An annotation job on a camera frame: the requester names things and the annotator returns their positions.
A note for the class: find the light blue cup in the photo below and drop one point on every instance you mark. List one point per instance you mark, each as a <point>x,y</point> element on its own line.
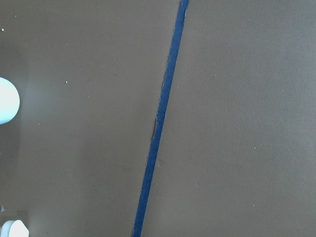
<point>9,101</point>

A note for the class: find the blue tape line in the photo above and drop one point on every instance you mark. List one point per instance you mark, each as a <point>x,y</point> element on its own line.
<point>160,117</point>

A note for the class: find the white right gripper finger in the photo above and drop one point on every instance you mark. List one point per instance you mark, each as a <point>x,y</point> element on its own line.
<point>14,228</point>

